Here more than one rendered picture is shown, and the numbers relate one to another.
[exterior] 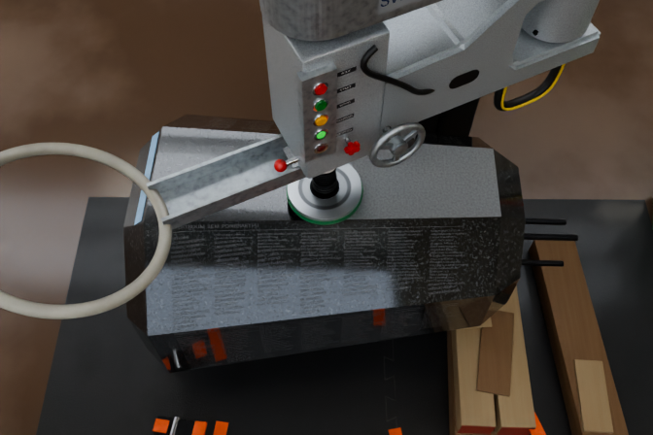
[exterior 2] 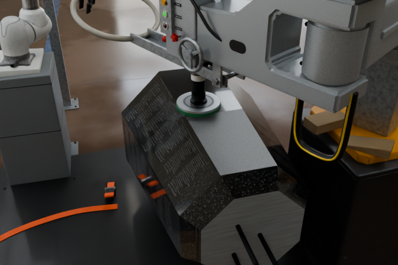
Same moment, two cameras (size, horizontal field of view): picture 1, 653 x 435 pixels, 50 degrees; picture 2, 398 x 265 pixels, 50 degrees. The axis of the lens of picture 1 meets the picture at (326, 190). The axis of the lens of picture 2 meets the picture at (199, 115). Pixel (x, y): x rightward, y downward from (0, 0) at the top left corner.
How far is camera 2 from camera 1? 193 cm
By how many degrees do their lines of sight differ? 56
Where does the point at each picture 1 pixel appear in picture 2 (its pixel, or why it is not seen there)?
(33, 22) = not seen: hidden behind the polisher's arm
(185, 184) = (156, 40)
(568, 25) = (308, 60)
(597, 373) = not seen: outside the picture
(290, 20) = not seen: outside the picture
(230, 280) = (148, 112)
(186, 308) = (133, 112)
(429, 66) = (217, 15)
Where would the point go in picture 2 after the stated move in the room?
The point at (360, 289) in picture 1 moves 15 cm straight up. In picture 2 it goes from (160, 155) to (158, 129)
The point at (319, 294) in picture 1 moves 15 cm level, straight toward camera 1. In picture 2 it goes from (152, 144) to (122, 149)
